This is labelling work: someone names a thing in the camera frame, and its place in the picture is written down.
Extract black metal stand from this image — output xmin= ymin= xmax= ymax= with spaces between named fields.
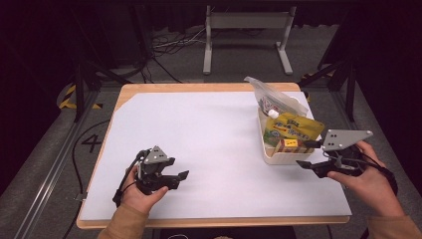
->
xmin=71 ymin=9 xmax=130 ymax=123
xmin=298 ymin=9 xmax=357 ymax=122

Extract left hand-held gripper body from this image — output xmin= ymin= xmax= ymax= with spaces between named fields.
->
xmin=136 ymin=144 xmax=180 ymax=196

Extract grey metal stand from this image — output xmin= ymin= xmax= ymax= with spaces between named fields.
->
xmin=202 ymin=4 xmax=298 ymax=76

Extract red and yellow box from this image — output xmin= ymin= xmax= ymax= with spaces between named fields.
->
xmin=274 ymin=137 xmax=316 ymax=154

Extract wooden table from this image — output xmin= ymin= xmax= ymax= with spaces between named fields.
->
xmin=76 ymin=83 xmax=353 ymax=230

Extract tangle of floor cables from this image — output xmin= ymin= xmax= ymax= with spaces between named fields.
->
xmin=142 ymin=26 xmax=207 ymax=84

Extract white table mat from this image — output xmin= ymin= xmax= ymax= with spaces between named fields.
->
xmin=80 ymin=91 xmax=352 ymax=222

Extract black floor cable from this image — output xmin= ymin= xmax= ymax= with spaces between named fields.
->
xmin=61 ymin=119 xmax=112 ymax=239

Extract white plastic tray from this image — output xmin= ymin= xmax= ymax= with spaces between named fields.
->
xmin=258 ymin=106 xmax=322 ymax=166

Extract yellow spouted pouch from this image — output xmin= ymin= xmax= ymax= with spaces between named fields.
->
xmin=263 ymin=109 xmax=326 ymax=148

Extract person's left hand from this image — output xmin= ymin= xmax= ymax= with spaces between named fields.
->
xmin=120 ymin=164 xmax=168 ymax=215

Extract clear dried seaweed bag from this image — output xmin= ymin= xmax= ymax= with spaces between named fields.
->
xmin=243 ymin=76 xmax=310 ymax=118

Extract yellow and black hazard tape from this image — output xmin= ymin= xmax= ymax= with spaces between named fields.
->
xmin=59 ymin=84 xmax=104 ymax=111

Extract person's right hand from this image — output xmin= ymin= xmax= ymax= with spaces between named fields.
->
xmin=326 ymin=140 xmax=406 ymax=218

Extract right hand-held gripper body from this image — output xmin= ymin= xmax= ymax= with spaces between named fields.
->
xmin=321 ymin=128 xmax=374 ymax=177

